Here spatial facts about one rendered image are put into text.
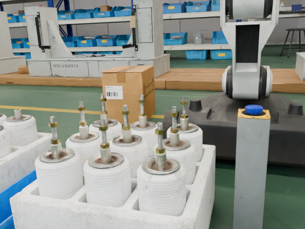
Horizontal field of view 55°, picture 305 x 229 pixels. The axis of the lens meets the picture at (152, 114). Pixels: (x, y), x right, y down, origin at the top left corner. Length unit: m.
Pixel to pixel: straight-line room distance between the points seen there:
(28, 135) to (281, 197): 0.81
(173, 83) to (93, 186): 2.10
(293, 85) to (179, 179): 2.07
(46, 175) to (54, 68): 2.67
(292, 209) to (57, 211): 0.65
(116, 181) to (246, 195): 0.33
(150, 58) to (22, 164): 2.03
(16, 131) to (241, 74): 0.85
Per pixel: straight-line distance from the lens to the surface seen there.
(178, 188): 0.57
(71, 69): 3.17
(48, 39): 3.48
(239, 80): 1.25
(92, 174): 0.60
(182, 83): 2.62
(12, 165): 0.93
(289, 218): 0.93
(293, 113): 1.11
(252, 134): 0.70
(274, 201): 1.00
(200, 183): 0.68
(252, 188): 0.76
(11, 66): 4.08
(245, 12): 1.15
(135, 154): 0.69
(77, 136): 0.78
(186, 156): 0.66
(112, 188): 0.60
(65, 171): 0.65
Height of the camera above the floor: 0.51
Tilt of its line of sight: 16 degrees down
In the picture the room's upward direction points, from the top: 2 degrees counter-clockwise
